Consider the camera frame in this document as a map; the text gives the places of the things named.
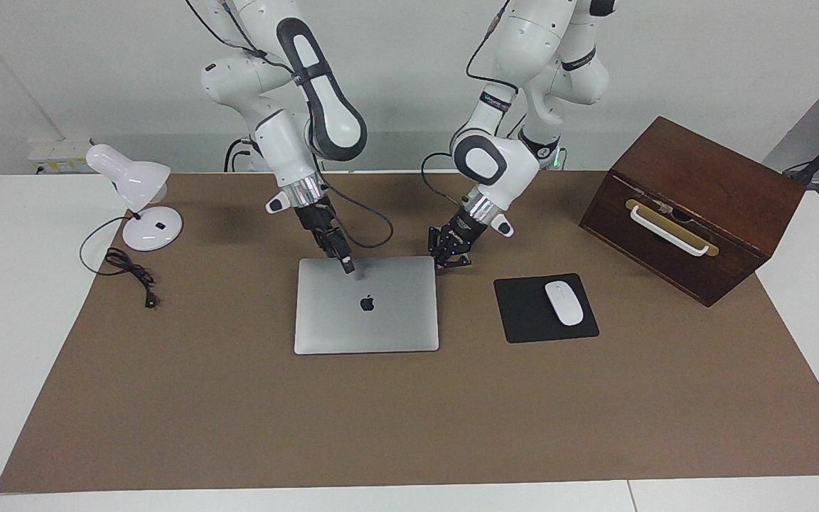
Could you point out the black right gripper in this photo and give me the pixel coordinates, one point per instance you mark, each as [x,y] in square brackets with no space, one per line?
[317,219]

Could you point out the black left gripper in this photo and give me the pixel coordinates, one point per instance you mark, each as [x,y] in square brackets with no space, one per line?
[463,229]

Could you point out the silver Apple laptop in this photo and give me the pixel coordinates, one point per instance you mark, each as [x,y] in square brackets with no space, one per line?
[367,327]

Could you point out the black mouse pad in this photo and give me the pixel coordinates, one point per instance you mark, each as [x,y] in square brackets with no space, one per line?
[523,313]

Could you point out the white computer mouse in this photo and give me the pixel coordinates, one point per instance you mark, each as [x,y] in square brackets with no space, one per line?
[564,304]

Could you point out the brown table mat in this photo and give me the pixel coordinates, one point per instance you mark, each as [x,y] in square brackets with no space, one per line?
[409,419]

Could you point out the white desk lamp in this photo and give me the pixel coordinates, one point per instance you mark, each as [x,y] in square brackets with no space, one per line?
[132,178]

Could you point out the dark brown wooden box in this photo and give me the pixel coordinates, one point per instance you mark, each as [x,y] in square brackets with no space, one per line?
[708,178]

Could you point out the white wall power strip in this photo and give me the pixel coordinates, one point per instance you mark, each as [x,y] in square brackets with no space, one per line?
[61,155]

